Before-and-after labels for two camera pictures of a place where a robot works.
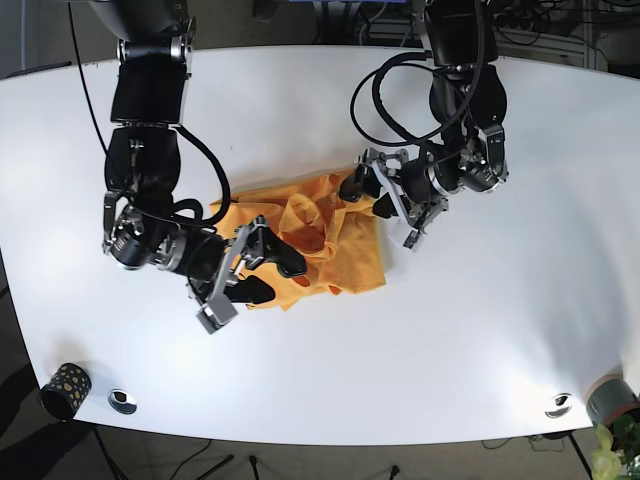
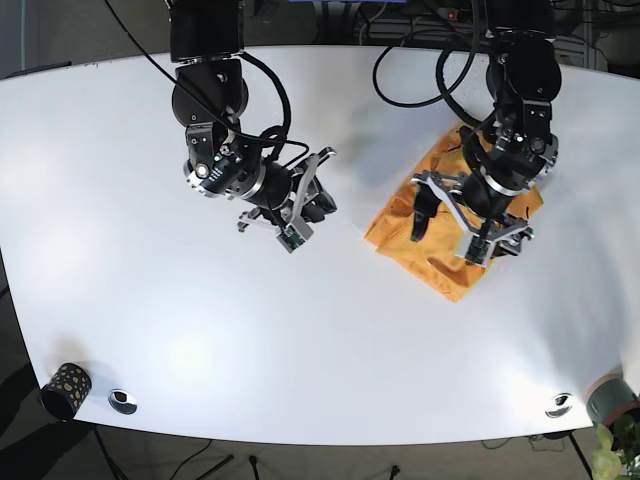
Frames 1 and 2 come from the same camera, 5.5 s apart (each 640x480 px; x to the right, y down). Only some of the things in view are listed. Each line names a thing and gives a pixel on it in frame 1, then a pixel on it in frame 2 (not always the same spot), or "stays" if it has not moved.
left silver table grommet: (122, 401) stays
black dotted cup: (66, 391) stays
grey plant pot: (609, 396) stays
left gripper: (289, 263) -> (280, 192)
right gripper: (413, 214) -> (482, 207)
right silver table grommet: (561, 405) stays
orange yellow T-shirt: (337, 241) -> (431, 260)
